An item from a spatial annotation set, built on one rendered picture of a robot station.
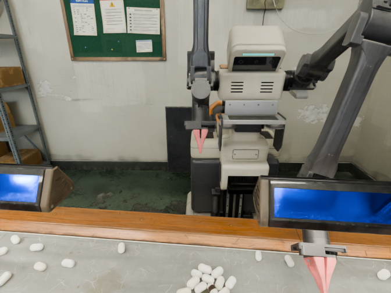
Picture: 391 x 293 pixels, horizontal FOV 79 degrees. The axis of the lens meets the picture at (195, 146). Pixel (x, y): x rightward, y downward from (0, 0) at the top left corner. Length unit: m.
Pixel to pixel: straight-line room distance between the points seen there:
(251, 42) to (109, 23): 1.77
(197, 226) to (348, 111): 0.54
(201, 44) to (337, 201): 0.57
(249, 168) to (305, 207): 0.74
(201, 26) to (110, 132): 2.11
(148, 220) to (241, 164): 0.51
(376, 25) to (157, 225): 0.77
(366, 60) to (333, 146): 0.20
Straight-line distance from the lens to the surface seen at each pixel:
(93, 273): 0.77
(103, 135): 2.78
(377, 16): 0.66
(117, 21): 2.52
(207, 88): 0.70
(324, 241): 0.63
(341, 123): 0.64
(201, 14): 0.79
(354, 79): 0.64
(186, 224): 0.82
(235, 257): 0.77
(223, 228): 0.81
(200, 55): 0.78
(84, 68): 2.68
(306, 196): 0.41
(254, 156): 1.15
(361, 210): 0.45
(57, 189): 0.49
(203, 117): 0.75
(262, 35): 1.01
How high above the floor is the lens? 1.30
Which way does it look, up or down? 22 degrees down
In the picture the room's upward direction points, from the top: straight up
